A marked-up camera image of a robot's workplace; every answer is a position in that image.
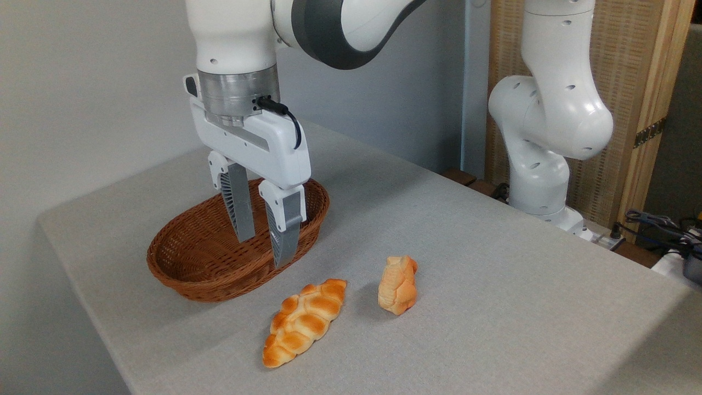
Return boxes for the short braided bread roll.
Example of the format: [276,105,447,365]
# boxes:
[378,255,418,316]

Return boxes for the brown wicker oval basket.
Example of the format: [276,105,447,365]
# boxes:
[146,177,330,303]

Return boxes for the grey tablecloth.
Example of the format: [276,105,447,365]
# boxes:
[37,115,702,395]

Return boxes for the grey electronic box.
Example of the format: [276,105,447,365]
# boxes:
[682,253,702,285]

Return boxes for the wooden woven folding screen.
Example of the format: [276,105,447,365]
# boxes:
[485,0,696,242]

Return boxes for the white power strip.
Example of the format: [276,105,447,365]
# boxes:
[588,230,626,251]

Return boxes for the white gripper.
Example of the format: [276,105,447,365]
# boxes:
[190,98,312,269]

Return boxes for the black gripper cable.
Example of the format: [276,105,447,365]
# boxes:
[257,96,303,150]

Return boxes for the brass screen hinge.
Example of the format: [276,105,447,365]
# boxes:
[633,117,667,149]

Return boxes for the long braided bread loaf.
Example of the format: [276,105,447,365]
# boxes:
[262,279,348,368]

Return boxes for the bundle of dark cables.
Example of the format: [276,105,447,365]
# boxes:
[624,208,702,259]

